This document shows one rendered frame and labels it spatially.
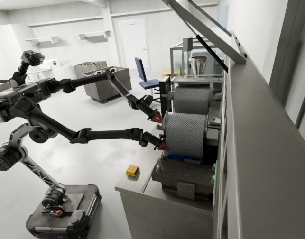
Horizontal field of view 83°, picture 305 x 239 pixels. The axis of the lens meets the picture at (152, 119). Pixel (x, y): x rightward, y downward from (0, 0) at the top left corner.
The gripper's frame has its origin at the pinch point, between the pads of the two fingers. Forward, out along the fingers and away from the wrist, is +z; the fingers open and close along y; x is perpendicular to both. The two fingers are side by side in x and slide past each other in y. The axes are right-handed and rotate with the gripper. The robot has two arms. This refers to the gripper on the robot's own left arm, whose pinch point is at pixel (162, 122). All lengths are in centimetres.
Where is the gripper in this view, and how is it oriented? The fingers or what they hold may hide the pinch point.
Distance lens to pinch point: 117.6
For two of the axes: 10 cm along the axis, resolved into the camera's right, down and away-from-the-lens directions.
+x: 5.1, -6.7, -5.5
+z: 7.9, 6.2, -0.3
